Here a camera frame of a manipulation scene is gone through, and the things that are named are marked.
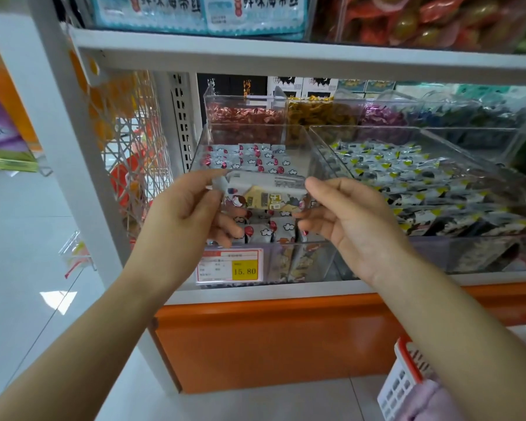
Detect purple and green hanging packet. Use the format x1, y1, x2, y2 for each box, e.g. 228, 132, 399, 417
0, 32, 41, 173

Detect row of black boxes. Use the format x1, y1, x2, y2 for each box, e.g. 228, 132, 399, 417
197, 74, 269, 99

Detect pile of red-green jelly cups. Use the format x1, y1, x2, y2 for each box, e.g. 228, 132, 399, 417
326, 0, 526, 51

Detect red and yellow price tag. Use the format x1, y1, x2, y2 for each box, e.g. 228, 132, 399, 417
196, 248, 264, 284

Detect orange shelf base panel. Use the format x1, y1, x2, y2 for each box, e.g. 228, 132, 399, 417
149, 282, 526, 395

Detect person's left forearm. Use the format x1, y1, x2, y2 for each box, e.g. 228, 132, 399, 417
0, 255, 189, 421

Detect pile of dark blue candies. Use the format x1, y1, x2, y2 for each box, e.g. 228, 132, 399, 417
405, 103, 526, 130

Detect small clear label holder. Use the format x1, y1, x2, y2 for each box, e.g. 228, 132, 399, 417
58, 231, 96, 279

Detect white metal shelf unit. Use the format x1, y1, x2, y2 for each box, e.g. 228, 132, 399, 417
0, 0, 526, 395

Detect pile of red-white candy packets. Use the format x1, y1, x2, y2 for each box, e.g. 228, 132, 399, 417
199, 144, 321, 283

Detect pile of black-yellow candy packets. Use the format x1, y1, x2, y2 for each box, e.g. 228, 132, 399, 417
331, 140, 526, 272

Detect person's right hand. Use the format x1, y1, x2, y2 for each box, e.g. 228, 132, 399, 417
292, 176, 418, 286

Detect blue seaweed snack packet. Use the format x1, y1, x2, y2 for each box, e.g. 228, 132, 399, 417
203, 0, 311, 37
91, 0, 209, 34

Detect white wire mesh panel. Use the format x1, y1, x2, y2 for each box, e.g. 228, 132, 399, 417
81, 70, 176, 241

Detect pile of red wrapped candies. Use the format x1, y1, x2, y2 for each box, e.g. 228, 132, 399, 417
206, 104, 286, 127

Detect pink cloth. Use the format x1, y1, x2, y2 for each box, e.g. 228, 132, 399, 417
397, 380, 467, 421

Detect clear bin with price tag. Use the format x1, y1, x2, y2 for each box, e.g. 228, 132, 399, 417
189, 124, 352, 286

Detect pile of purple wrapped candies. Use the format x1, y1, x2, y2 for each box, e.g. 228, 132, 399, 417
360, 104, 410, 127

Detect cartoon print snack packet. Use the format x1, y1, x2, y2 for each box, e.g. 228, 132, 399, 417
210, 168, 317, 217

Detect white basket with red rim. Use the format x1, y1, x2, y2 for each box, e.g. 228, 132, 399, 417
377, 322, 526, 421

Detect person's left hand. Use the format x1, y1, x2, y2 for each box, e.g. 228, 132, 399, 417
131, 168, 249, 282

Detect large clear plastic bin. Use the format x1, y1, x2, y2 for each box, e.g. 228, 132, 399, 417
309, 125, 526, 275

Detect pile of yellow wrapped candies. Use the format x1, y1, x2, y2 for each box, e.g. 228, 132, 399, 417
287, 96, 364, 130

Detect row of teal boxes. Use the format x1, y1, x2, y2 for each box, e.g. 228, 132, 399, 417
338, 79, 396, 99

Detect person's right forearm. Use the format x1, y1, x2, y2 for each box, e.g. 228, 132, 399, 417
368, 245, 526, 421

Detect clear bin of jelly cups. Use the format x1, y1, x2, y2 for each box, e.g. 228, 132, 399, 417
313, 0, 526, 54

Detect row of white-black boxes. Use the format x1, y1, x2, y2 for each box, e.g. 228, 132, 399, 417
267, 76, 339, 99

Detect small clear bin, red candies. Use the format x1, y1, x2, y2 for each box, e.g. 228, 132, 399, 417
203, 85, 288, 130

